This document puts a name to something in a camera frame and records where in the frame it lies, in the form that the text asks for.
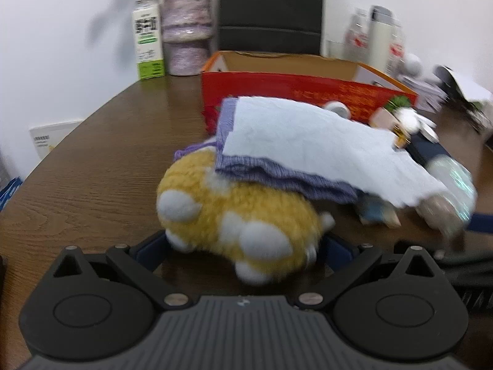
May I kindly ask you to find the white charger orange plug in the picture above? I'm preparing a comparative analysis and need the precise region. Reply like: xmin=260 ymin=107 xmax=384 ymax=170
xmin=369 ymin=106 xmax=409 ymax=150

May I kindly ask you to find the green white milk carton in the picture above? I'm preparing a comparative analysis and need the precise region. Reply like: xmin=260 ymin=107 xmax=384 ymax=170
xmin=132 ymin=0 xmax=166 ymax=81

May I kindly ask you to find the blue packet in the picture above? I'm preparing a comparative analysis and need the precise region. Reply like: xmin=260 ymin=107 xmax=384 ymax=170
xmin=0 ymin=177 xmax=24 ymax=211

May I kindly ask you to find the red cardboard box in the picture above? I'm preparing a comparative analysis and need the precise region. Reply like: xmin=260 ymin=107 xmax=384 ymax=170
xmin=200 ymin=50 xmax=418 ymax=132

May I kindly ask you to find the white round device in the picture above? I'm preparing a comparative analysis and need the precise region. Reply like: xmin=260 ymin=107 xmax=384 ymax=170
xmin=398 ymin=53 xmax=422 ymax=80

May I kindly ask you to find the clear red label water bottle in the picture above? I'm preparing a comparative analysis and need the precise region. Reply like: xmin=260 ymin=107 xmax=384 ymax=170
xmin=387 ymin=19 xmax=407 ymax=78
xmin=343 ymin=8 xmax=372 ymax=64

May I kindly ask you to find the navy blue case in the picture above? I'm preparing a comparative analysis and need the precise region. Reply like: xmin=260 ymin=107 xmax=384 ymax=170
xmin=408 ymin=137 xmax=455 ymax=168

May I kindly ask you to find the white thermos bottle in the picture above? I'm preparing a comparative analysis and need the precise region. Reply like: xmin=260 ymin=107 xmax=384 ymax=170
xmin=366 ymin=6 xmax=393 ymax=76

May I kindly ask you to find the blue grey small item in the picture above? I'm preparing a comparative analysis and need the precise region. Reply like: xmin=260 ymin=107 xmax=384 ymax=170
xmin=356 ymin=193 xmax=401 ymax=227

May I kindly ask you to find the white flat box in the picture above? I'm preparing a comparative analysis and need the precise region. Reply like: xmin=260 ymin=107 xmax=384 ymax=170
xmin=29 ymin=119 xmax=83 ymax=159

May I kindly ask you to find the black office chair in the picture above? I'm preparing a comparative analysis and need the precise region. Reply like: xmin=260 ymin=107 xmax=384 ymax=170
xmin=218 ymin=0 xmax=326 ymax=56

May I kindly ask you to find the brown wooden desk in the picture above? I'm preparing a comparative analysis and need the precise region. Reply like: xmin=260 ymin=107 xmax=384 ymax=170
xmin=0 ymin=70 xmax=493 ymax=370

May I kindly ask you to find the purple knitted cloth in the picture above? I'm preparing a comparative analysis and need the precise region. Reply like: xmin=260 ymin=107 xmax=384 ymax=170
xmin=173 ymin=97 xmax=359 ymax=204

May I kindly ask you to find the white paper sheet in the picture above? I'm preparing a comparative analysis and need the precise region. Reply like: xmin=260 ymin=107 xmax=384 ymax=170
xmin=435 ymin=65 xmax=493 ymax=103

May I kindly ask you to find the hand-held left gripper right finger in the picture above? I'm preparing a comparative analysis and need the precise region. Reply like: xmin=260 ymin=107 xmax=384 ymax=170
xmin=296 ymin=233 xmax=443 ymax=311

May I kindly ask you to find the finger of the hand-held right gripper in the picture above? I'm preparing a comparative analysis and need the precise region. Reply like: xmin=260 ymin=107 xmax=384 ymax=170
xmin=393 ymin=241 xmax=493 ymax=278
xmin=466 ymin=211 xmax=493 ymax=236

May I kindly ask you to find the white printed box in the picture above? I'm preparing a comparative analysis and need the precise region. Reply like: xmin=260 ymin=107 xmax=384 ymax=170
xmin=401 ymin=75 xmax=447 ymax=113

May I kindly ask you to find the iridescent shiny ball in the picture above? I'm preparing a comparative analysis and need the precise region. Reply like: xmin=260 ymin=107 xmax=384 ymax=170
xmin=416 ymin=154 xmax=478 ymax=236

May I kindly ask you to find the white paper towel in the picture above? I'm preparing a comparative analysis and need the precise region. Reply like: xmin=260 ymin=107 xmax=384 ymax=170
xmin=223 ymin=96 xmax=449 ymax=208

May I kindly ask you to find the yellow white plush toy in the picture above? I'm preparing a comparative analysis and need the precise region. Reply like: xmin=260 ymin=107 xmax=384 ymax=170
xmin=156 ymin=148 xmax=336 ymax=284

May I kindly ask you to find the purple marbled vase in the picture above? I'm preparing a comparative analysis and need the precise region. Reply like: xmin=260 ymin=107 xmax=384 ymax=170
xmin=161 ymin=0 xmax=213 ymax=77

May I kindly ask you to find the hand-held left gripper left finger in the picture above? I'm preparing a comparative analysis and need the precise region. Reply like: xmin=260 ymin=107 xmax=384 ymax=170
xmin=53 ymin=230 xmax=193 ymax=311

